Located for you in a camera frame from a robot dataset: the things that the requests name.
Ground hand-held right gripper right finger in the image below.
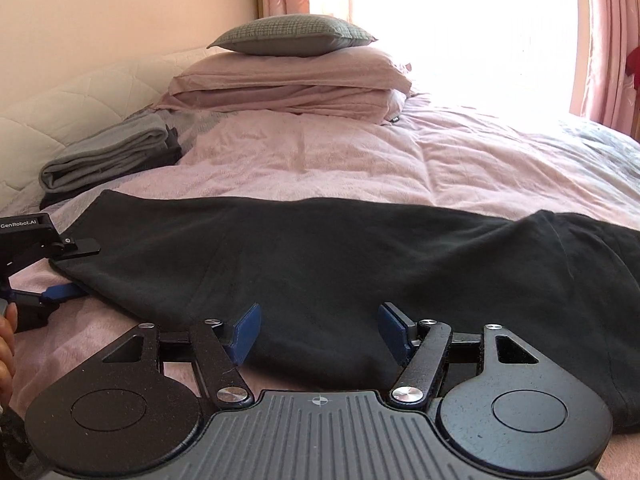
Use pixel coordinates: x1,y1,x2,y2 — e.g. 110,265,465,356
377,301,545,407

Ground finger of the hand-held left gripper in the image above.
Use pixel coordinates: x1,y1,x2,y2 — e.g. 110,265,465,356
47,237,102,262
9,282,90,307

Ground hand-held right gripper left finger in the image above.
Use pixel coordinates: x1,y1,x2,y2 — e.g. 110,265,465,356
97,302,263,407

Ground black pants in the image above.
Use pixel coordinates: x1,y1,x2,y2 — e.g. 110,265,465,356
50,189,640,433

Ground person's left hand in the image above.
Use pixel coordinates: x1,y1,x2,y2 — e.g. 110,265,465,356
0,305,19,403

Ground folded grey garment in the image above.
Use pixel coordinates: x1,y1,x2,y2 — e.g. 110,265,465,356
40,112,173,193

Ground folded dark garment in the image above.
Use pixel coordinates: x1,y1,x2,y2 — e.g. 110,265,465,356
39,127,183,211

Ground cream quilted headboard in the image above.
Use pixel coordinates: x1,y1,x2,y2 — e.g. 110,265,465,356
0,47,211,196

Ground pink bedspread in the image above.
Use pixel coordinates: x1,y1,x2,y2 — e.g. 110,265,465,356
0,92,640,480

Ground pink pillow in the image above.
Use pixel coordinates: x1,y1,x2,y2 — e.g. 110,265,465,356
167,46,413,98
152,85,408,125

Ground grey pillow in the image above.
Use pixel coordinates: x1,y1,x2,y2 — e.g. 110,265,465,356
206,15,379,57

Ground bright window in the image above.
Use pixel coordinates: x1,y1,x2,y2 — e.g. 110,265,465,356
350,0,587,111

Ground red cloth item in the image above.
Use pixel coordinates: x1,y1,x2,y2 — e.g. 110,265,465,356
624,47,640,92

